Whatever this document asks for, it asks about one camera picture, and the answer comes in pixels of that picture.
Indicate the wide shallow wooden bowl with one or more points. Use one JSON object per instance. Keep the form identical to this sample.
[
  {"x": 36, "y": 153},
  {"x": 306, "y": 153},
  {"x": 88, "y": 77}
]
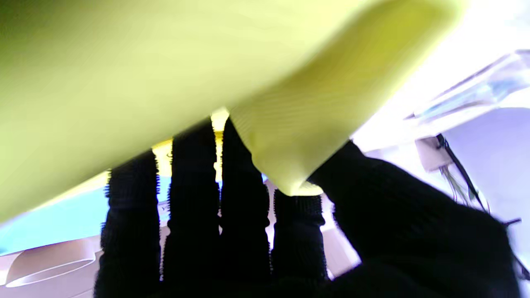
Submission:
[{"x": 49, "y": 265}]

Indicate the blue and yellow school bag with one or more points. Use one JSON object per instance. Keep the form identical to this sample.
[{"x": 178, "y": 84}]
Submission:
[{"x": 165, "y": 62}]

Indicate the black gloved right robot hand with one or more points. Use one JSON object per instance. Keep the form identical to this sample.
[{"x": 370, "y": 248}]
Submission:
[{"x": 393, "y": 231}]

